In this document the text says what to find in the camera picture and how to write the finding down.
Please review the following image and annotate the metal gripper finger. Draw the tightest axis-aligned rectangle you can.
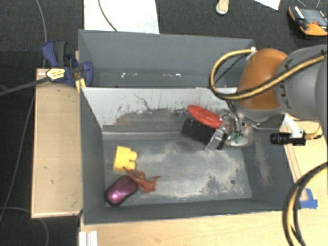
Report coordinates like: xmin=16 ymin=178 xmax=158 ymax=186
xmin=216 ymin=134 xmax=227 ymax=151
xmin=205 ymin=129 xmax=223 ymax=151

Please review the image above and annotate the black box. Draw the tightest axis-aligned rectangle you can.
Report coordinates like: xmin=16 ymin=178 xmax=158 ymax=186
xmin=180 ymin=117 xmax=218 ymax=146

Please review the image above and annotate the red oval toy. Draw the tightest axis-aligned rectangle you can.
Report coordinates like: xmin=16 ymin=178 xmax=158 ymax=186
xmin=187 ymin=105 xmax=223 ymax=129

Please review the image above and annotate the red-brown toy figure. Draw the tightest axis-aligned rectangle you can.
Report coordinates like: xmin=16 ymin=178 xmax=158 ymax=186
xmin=122 ymin=166 xmax=162 ymax=193

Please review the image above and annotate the yellow toy building block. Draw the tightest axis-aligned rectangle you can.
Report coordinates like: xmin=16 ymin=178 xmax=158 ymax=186
xmin=113 ymin=146 xmax=138 ymax=173

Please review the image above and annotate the grey metal bin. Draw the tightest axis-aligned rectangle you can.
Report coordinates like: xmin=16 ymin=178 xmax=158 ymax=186
xmin=77 ymin=29 xmax=295 ymax=225

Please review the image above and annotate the purple computer mouse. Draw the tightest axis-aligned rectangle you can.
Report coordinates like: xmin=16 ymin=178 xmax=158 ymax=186
xmin=105 ymin=175 xmax=139 ymax=207

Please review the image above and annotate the pale wood board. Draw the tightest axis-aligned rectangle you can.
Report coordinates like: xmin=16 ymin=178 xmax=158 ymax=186
xmin=30 ymin=68 xmax=84 ymax=219

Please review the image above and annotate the black cylinder on white bracket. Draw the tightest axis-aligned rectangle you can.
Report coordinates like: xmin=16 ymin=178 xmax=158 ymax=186
xmin=270 ymin=113 xmax=307 ymax=147

